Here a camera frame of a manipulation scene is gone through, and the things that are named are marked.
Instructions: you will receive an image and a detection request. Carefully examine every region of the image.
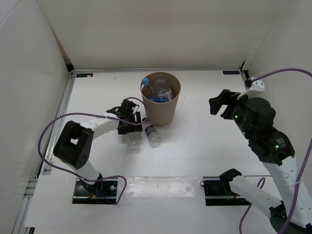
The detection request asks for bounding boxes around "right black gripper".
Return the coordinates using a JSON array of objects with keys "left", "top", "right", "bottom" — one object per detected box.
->
[{"left": 209, "top": 89, "right": 256, "bottom": 140}]

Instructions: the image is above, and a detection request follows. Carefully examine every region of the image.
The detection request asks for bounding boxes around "clear white-cap plastic bottle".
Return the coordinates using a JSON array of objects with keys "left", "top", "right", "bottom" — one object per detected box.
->
[{"left": 126, "top": 132, "right": 142, "bottom": 152}]

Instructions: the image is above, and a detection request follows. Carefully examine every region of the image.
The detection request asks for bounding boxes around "black-label plastic bottle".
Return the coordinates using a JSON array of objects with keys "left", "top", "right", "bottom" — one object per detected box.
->
[{"left": 142, "top": 117, "right": 160, "bottom": 147}]

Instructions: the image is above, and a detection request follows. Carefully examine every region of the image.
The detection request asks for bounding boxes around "blue-label blue-cap plastic bottle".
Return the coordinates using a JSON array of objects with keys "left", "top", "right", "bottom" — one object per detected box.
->
[{"left": 142, "top": 77, "right": 158, "bottom": 102}]

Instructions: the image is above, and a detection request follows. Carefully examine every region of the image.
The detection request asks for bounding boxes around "white-blue label plastic bottle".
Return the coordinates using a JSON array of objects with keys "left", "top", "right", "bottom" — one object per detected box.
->
[{"left": 154, "top": 77, "right": 174, "bottom": 103}]

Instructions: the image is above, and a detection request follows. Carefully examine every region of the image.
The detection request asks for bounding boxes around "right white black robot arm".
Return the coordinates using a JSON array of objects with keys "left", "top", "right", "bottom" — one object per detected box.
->
[{"left": 209, "top": 89, "right": 312, "bottom": 234}]

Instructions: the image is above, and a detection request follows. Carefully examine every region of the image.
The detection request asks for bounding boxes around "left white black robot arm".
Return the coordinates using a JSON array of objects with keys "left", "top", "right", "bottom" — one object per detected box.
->
[{"left": 53, "top": 99, "right": 142, "bottom": 195}]

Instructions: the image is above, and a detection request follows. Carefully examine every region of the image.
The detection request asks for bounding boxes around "brown paper bin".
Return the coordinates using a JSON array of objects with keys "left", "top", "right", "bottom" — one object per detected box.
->
[{"left": 140, "top": 72, "right": 181, "bottom": 126}]

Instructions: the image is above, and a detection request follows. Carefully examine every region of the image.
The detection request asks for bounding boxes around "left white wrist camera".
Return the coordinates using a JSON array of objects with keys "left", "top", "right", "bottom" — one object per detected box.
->
[{"left": 106, "top": 106, "right": 123, "bottom": 117}]

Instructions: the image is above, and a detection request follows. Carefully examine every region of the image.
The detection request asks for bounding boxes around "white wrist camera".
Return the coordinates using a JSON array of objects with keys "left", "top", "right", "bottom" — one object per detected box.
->
[
  {"left": 106, "top": 106, "right": 123, "bottom": 117},
  {"left": 237, "top": 77, "right": 265, "bottom": 100}
]

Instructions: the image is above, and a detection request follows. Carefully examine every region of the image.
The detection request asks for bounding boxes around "aluminium frame rail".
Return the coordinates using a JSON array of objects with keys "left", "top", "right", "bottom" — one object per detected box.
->
[{"left": 64, "top": 59, "right": 246, "bottom": 74}]

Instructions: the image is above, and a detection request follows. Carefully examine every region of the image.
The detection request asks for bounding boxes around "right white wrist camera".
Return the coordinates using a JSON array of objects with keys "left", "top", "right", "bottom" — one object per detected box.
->
[{"left": 237, "top": 77, "right": 265, "bottom": 100}]

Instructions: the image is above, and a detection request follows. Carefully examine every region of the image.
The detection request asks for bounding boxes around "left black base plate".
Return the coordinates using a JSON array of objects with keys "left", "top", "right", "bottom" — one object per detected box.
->
[{"left": 72, "top": 179, "right": 118, "bottom": 205}]

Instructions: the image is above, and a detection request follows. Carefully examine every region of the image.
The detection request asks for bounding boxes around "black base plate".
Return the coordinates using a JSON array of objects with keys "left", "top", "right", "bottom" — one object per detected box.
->
[
  {"left": 199, "top": 177, "right": 250, "bottom": 206},
  {"left": 72, "top": 179, "right": 118, "bottom": 205}
]

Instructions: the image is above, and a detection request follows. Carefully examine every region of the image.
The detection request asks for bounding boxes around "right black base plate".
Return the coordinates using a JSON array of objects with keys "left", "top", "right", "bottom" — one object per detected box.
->
[{"left": 199, "top": 177, "right": 250, "bottom": 206}]

